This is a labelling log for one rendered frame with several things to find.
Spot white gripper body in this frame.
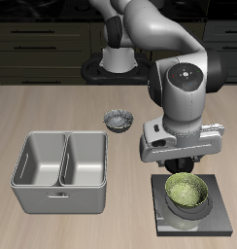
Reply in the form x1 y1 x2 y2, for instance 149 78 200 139
139 123 226 164

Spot black kitchen countertop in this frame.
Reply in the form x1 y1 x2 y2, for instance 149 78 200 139
0 0 237 23

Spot white two-bin basket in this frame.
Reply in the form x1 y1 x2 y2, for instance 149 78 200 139
10 130 110 215

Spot green bowl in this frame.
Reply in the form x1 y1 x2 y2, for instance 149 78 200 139
164 171 210 209

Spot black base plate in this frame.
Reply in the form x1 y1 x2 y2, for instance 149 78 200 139
80 53 154 83

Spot dark grey stove plate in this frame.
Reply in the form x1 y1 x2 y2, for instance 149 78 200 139
151 173 234 237

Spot grey bowl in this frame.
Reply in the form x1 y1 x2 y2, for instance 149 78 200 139
102 108 135 134

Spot dark kitchen cupboards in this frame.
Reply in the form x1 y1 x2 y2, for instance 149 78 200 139
0 18 237 87

